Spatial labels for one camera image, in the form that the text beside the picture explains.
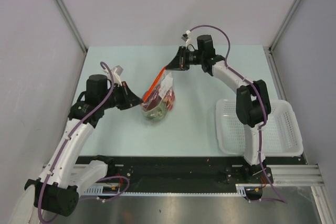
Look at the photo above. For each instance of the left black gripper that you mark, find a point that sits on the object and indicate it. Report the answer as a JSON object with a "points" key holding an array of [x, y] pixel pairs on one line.
{"points": [[129, 99]]}

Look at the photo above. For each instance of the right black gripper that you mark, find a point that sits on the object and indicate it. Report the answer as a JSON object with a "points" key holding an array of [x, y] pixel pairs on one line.
{"points": [[180, 62]]}

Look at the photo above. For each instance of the clear zip top bag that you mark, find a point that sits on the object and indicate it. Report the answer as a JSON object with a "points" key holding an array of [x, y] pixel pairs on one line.
{"points": [[162, 83]]}

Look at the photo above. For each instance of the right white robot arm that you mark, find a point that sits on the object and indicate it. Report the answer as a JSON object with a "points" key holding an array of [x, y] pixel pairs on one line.
{"points": [[252, 98]]}

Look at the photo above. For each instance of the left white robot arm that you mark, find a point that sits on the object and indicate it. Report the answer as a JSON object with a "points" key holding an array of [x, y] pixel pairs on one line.
{"points": [[56, 190]]}

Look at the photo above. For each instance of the fake red apple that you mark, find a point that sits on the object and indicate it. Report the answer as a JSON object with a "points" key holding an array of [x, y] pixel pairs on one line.
{"points": [[152, 101]]}

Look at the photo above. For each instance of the fake green melon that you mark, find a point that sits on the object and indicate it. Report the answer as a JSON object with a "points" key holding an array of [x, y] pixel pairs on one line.
{"points": [[155, 115]]}

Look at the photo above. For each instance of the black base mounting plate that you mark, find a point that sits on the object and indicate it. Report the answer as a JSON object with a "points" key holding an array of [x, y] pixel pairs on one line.
{"points": [[181, 175]]}

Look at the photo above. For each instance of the white perforated plastic basket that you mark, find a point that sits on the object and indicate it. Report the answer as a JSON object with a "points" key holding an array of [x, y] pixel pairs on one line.
{"points": [[281, 135]]}

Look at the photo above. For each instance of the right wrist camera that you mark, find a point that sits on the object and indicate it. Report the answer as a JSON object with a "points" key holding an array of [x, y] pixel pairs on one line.
{"points": [[186, 36]]}

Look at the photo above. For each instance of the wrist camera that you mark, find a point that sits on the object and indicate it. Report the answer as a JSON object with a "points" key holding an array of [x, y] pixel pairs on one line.
{"points": [[117, 70], [186, 36]]}

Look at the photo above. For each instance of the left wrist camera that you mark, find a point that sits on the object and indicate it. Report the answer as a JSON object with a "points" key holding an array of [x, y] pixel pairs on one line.
{"points": [[117, 70]]}

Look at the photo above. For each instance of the right aluminium frame post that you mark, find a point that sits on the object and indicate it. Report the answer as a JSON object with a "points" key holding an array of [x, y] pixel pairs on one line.
{"points": [[285, 24]]}

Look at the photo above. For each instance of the aluminium frame post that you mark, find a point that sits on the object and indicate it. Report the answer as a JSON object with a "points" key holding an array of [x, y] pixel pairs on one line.
{"points": [[71, 25], [285, 24]]}

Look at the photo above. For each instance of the left aluminium frame post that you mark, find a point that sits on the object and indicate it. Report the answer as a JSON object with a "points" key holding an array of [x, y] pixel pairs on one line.
{"points": [[71, 25]]}

